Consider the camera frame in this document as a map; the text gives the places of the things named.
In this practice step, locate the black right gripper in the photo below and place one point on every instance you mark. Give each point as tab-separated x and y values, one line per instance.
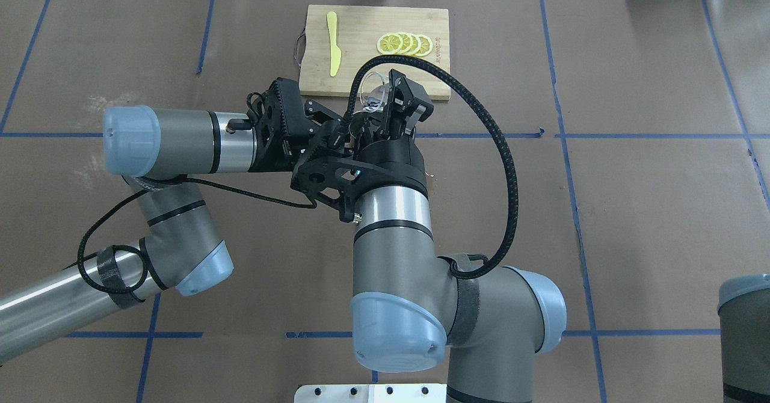
392	161

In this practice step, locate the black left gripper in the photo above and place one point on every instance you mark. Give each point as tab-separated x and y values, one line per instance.
274	150

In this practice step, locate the clear glass beaker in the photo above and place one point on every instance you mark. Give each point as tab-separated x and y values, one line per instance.
376	99

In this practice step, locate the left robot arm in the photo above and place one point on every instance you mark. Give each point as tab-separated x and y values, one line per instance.
161	154

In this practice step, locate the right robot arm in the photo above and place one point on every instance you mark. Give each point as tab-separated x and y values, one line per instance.
412	308

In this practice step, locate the yellow plastic knife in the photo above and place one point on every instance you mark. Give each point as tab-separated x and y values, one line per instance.
331	19

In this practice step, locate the bamboo cutting board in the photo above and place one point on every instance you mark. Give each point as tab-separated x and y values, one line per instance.
358	30

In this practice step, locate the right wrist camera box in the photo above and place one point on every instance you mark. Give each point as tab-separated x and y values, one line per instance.
329	179

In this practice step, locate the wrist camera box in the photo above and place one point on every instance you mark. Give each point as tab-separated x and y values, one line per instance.
280	126
329	179

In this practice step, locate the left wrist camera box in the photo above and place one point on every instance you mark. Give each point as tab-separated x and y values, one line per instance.
280	126

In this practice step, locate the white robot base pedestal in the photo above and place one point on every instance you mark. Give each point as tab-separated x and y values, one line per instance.
410	392

